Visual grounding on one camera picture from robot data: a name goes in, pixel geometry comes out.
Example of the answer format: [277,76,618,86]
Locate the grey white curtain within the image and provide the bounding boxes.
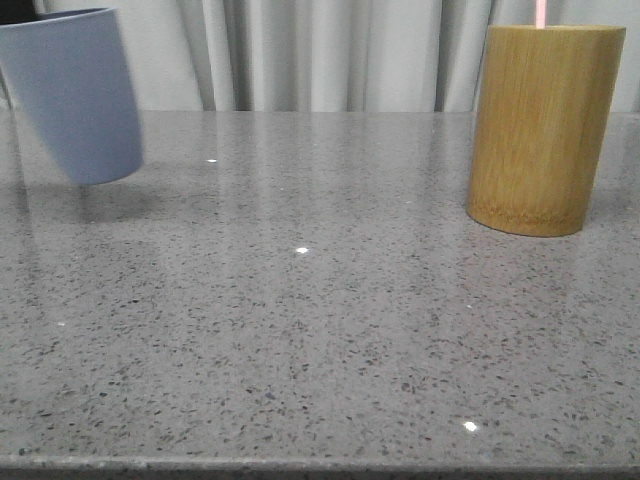
[0,0,640,114]

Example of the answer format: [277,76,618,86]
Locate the blue plastic cup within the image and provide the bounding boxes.
[1,7,143,185]

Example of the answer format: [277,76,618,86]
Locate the bamboo wooden cup holder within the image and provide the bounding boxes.
[466,25,626,237]

